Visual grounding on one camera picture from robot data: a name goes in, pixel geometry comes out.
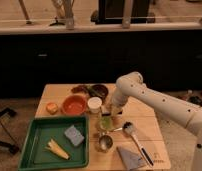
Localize black and white eraser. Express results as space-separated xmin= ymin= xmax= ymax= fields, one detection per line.
xmin=101 ymin=105 xmax=112 ymax=116

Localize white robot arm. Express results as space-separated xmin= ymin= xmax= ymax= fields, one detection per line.
xmin=111 ymin=72 xmax=202 ymax=171

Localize dark brown bowl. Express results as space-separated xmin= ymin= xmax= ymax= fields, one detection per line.
xmin=91 ymin=84 xmax=109 ymax=99

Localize red bowl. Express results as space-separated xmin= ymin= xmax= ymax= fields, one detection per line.
xmin=61 ymin=95 xmax=86 ymax=116

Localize green plastic cup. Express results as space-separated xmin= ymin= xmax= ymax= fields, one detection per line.
xmin=99 ymin=116 xmax=113 ymax=131

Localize white cup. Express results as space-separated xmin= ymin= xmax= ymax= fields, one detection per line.
xmin=87 ymin=97 xmax=102 ymax=113

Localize metal measuring cup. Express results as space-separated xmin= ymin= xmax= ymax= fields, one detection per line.
xmin=93 ymin=132 xmax=113 ymax=153

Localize blue sponge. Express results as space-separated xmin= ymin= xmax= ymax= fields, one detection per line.
xmin=64 ymin=125 xmax=84 ymax=147

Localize grey blue cloth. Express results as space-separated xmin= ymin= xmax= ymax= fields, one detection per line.
xmin=117 ymin=147 xmax=146 ymax=171

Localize orange round fruit toy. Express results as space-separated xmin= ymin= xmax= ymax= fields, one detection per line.
xmin=46 ymin=102 xmax=58 ymax=115

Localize yellow banana peel toy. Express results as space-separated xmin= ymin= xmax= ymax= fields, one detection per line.
xmin=46 ymin=139 xmax=70 ymax=160

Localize green plastic tray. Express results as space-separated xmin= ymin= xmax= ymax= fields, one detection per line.
xmin=18 ymin=116 xmax=89 ymax=171

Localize black stand on floor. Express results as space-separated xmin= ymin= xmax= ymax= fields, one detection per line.
xmin=0 ymin=108 xmax=20 ymax=155

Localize dish brush with handle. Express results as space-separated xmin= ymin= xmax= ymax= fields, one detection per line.
xmin=123 ymin=122 xmax=154 ymax=166

